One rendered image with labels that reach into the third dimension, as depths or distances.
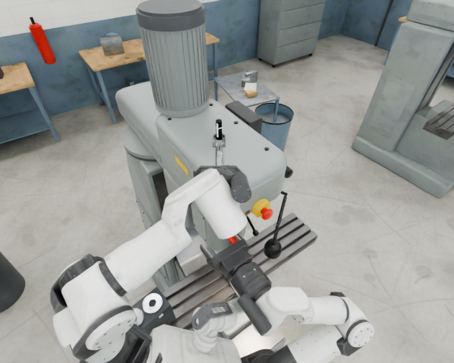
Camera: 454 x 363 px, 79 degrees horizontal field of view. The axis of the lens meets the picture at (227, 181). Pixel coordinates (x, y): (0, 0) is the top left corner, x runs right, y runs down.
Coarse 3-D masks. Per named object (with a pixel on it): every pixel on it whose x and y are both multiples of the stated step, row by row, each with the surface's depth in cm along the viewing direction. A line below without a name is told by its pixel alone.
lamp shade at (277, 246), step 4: (268, 240) 112; (272, 240) 111; (264, 244) 113; (268, 244) 110; (272, 244) 110; (276, 244) 110; (280, 244) 111; (264, 248) 112; (268, 248) 110; (272, 248) 109; (276, 248) 109; (280, 248) 110; (264, 252) 112; (268, 252) 110; (272, 252) 109; (276, 252) 109; (280, 252) 111; (268, 256) 112; (272, 256) 111; (276, 256) 111
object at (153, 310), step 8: (144, 296) 132; (152, 296) 130; (160, 296) 130; (136, 304) 129; (144, 304) 128; (152, 304) 129; (160, 304) 128; (168, 304) 129; (136, 312) 125; (144, 312) 126; (152, 312) 125; (160, 312) 126; (168, 312) 131; (136, 320) 124; (144, 320) 124; (152, 320) 124; (160, 320) 129; (168, 320) 136; (144, 328) 123; (152, 328) 128
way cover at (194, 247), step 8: (192, 232) 172; (192, 240) 173; (200, 240) 175; (184, 248) 170; (192, 248) 172; (208, 248) 176; (184, 256) 170; (192, 256) 172; (200, 256) 173; (184, 264) 169; (192, 264) 170; (200, 264) 170; (184, 272) 166; (192, 272) 167
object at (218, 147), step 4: (224, 140) 86; (216, 144) 85; (220, 144) 85; (224, 144) 85; (216, 148) 84; (220, 148) 84; (216, 152) 83; (220, 152) 82; (216, 156) 81; (220, 156) 81; (216, 160) 80; (220, 160) 80; (216, 164) 79; (220, 164) 79
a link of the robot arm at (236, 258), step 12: (240, 240) 81; (228, 252) 78; (240, 252) 78; (216, 264) 76; (228, 264) 76; (240, 264) 75; (252, 264) 74; (228, 276) 76; (240, 276) 72; (252, 276) 71; (240, 288) 71
